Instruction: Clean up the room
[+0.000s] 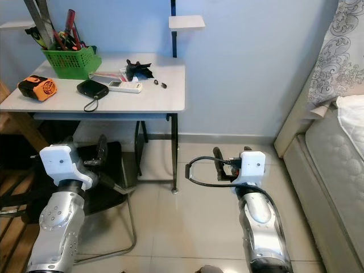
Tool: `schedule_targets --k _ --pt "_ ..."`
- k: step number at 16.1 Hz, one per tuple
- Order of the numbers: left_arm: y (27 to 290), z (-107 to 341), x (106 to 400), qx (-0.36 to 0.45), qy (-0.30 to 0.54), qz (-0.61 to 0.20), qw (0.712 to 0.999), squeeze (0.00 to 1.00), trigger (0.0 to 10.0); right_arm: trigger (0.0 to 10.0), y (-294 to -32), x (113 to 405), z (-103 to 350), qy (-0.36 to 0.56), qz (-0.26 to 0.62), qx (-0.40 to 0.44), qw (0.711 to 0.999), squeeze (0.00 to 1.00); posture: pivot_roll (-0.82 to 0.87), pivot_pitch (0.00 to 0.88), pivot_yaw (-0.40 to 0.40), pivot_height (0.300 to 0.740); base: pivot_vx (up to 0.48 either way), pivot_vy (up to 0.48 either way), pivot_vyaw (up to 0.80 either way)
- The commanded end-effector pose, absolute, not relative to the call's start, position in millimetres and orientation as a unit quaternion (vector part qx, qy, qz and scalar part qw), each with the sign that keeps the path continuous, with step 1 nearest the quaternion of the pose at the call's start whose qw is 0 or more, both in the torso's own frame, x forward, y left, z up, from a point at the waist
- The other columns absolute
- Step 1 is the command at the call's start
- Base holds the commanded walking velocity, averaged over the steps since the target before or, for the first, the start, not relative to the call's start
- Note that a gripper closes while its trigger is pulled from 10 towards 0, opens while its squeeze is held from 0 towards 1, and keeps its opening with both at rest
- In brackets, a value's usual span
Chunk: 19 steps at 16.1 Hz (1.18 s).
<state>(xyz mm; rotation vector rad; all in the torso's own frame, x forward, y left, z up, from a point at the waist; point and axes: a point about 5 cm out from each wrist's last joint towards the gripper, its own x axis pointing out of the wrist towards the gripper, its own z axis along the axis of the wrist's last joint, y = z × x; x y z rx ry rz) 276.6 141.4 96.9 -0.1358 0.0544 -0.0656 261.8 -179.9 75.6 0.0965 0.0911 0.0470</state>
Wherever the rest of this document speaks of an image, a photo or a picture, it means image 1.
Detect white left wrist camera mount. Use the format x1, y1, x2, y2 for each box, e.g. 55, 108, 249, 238
39, 143, 95, 191

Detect grey right robot leg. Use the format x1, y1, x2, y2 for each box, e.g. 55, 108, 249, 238
196, 264, 226, 273

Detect black pouch with strap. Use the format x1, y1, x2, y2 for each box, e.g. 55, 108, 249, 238
77, 79, 110, 113

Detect grey metal level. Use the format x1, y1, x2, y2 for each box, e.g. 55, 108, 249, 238
24, 0, 59, 51

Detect orange and black device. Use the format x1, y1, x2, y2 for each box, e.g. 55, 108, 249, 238
18, 75, 58, 102

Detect red handled pliers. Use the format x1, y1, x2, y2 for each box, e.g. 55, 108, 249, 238
53, 30, 86, 52

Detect wooden slatted platform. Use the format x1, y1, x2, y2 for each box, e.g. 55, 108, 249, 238
0, 171, 35, 273

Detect pink and white packet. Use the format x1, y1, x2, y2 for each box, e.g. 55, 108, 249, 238
90, 71, 129, 84

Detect wooden frame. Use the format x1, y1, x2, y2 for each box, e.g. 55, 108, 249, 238
0, 82, 49, 154

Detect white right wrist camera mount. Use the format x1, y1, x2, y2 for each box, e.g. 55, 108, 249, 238
233, 150, 267, 188

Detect green plastic basket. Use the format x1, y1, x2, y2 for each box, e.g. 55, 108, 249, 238
42, 45, 102, 80

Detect white desk with blue frame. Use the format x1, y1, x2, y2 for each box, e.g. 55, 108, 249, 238
0, 0, 187, 194

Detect small white shelf board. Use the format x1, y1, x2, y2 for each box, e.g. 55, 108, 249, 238
0, 22, 35, 31
169, 15, 206, 32

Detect black crumpled cloth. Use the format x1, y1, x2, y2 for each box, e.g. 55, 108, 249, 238
125, 59, 153, 81

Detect beige bed headboard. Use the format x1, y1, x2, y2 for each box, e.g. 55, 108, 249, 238
274, 63, 328, 160

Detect white remote control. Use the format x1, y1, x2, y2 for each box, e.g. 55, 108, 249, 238
107, 81, 143, 94

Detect grey floral pillow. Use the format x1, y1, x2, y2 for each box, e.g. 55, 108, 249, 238
307, 0, 364, 107

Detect black chair with metal legs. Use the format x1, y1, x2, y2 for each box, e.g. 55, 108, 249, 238
0, 122, 140, 263

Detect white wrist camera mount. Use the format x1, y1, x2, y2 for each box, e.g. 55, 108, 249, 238
39, 143, 95, 191
233, 150, 267, 188

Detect red handled screwdriver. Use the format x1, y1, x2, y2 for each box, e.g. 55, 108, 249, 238
65, 9, 76, 36

